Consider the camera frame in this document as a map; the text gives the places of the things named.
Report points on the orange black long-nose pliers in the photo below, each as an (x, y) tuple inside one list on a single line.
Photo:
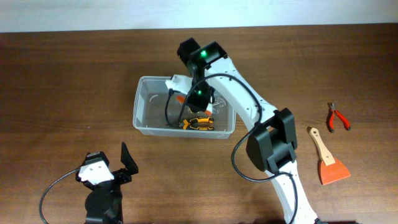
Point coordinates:
[(194, 124)]

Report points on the clear plastic container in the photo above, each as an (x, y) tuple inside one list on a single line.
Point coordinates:
[(153, 109)]

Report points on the screwdriver set clear pack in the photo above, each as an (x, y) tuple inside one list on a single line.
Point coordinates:
[(219, 105)]

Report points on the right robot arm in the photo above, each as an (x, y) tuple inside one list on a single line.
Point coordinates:
[(271, 140)]

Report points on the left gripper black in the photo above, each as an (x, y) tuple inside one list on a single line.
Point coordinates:
[(124, 176)]

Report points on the orange scraper wooden handle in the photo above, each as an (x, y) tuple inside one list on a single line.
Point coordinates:
[(330, 169)]

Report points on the orange bit holder strip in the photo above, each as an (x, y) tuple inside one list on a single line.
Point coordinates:
[(181, 99)]

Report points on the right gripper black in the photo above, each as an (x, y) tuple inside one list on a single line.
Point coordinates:
[(199, 102)]

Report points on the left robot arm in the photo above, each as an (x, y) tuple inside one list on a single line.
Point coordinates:
[(104, 203)]

